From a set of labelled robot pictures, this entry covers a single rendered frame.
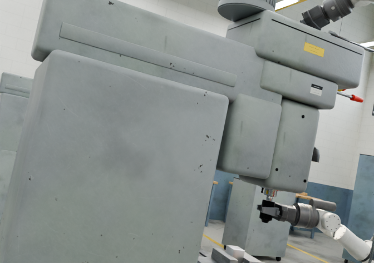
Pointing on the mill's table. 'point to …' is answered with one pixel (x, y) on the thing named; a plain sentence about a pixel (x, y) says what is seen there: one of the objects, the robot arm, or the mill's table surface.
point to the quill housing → (291, 149)
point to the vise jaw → (250, 259)
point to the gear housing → (298, 85)
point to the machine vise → (217, 257)
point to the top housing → (300, 47)
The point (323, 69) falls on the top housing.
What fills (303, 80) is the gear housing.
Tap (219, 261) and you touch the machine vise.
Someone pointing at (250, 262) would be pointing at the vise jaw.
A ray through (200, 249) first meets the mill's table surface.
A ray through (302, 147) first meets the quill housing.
